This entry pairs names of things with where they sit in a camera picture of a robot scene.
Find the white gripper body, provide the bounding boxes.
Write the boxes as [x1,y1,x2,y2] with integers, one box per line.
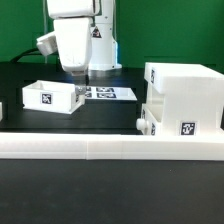
[54,17,92,72]

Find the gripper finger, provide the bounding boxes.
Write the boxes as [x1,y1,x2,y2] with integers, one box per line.
[72,70,89,84]

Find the white drawer tray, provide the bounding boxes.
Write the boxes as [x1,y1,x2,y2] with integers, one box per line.
[136,104,163,136]
[22,80,85,114]

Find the white drawer cabinet box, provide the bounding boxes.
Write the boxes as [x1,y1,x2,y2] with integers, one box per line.
[144,62,224,136]

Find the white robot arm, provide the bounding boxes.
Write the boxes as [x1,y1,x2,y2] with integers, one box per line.
[47,0,122,76]

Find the paper sheet with markers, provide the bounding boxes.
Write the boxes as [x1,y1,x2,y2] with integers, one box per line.
[75,86,137,101]

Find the white U-shaped fence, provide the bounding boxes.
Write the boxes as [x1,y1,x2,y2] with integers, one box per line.
[0,132,224,161]

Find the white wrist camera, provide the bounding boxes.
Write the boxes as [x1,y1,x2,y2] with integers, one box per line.
[37,32,58,56]

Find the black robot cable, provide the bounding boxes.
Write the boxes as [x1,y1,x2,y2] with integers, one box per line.
[10,47,44,64]

